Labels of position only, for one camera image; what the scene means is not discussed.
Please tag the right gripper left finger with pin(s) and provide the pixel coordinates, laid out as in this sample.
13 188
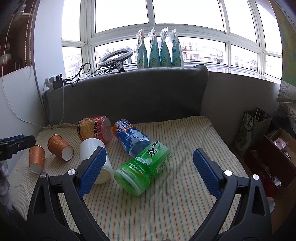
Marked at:
45 216

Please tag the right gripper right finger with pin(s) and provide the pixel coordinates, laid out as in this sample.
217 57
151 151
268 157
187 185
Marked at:
252 219

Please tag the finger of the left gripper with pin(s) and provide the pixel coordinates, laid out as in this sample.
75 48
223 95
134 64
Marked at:
12 145

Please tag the blue orange Arctic Ocean cup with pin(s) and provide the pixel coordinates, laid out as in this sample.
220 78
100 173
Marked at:
132 140

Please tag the orange paper cup near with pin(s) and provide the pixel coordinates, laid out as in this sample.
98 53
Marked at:
36 159

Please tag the orange paper cup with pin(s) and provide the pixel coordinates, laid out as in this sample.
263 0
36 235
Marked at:
36 159
59 147

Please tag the orange paper cup far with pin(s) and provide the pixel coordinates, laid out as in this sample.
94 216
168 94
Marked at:
59 147

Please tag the red orange fruit label cup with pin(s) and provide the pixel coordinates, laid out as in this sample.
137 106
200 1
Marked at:
97 127

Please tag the white power strip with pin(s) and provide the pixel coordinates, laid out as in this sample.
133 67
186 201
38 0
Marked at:
51 79

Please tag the black power adapter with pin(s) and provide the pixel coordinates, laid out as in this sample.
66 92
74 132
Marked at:
56 84

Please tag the brown cardboard box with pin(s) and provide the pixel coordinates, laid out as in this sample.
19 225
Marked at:
279 151

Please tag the green paper shopping bag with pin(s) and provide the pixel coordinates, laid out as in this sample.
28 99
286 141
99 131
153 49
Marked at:
254 126

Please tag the white lace cloth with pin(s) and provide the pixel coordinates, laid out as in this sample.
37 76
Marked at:
286 109

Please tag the grey sofa back cushion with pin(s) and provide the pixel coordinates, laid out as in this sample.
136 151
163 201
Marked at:
140 96

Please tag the teal pouch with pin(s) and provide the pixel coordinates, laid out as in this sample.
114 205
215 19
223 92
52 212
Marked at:
177 55
142 61
165 58
154 59

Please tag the ring light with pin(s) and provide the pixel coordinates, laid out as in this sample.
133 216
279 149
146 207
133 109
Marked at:
115 60

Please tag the white window frame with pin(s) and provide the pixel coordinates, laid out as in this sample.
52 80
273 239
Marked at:
239 37

